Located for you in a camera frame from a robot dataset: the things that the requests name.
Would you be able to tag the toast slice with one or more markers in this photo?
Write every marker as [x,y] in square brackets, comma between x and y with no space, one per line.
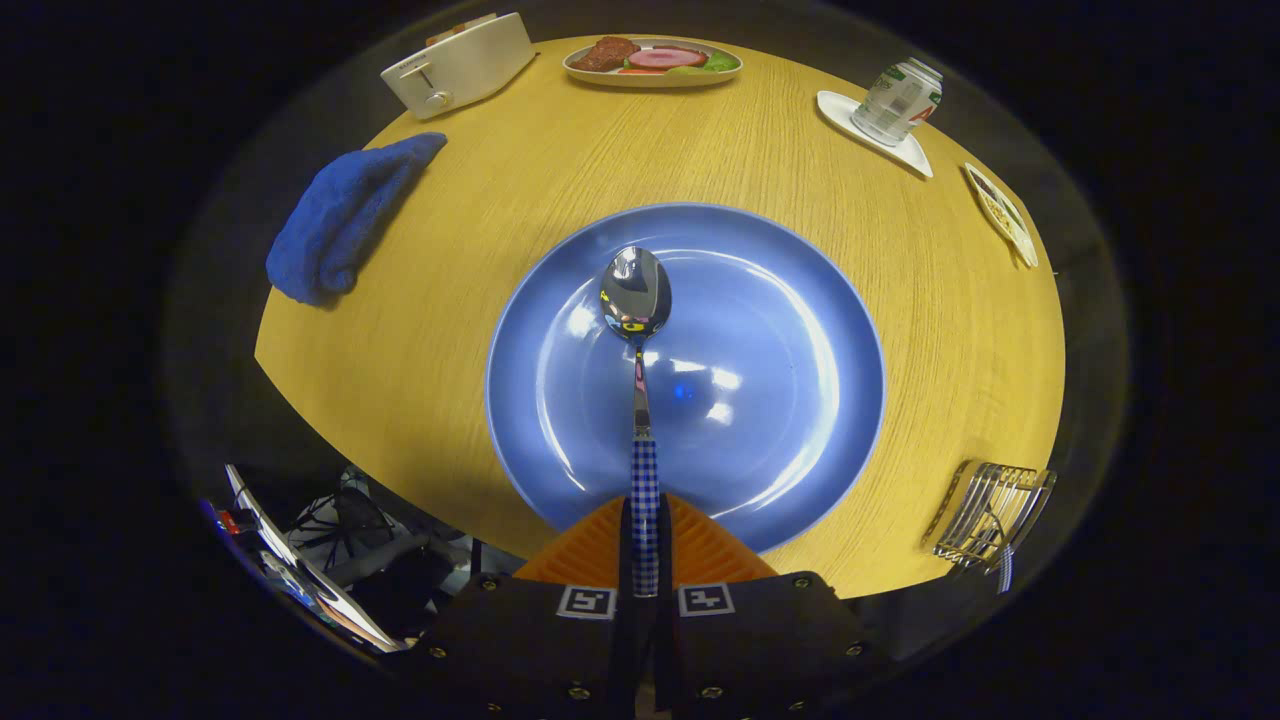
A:
[460,25]

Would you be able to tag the blue towel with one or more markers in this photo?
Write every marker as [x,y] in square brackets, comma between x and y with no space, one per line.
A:
[340,210]

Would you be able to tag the green lettuce leaf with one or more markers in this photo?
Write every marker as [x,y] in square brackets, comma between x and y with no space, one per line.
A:
[720,61]

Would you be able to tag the bright display screen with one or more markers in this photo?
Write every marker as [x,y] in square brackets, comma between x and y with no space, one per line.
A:
[330,600]

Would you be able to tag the white divided seasoning tray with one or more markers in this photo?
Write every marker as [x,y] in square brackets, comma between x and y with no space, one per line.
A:
[1005,215]

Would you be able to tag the pink ham slice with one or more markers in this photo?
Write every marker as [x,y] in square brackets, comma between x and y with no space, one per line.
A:
[665,57]

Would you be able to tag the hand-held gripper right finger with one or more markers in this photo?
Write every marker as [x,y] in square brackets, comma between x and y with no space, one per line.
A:
[760,650]

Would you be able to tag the brown bread slice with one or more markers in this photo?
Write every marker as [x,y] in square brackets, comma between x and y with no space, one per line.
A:
[603,53]

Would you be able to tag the white toaster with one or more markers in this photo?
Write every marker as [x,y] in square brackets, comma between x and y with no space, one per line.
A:
[470,65]

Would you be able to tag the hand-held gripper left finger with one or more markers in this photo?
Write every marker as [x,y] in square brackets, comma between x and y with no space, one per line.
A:
[530,650]

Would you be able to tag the white square coaster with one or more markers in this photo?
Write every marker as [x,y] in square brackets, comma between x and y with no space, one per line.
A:
[835,108]

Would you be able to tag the blue round plate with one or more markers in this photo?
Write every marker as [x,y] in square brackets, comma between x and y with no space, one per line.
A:
[780,350]

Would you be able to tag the white drink bottle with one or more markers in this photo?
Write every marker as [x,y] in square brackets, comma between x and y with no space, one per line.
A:
[895,100]

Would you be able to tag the oval food plate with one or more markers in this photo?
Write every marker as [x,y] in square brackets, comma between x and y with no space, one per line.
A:
[600,78]

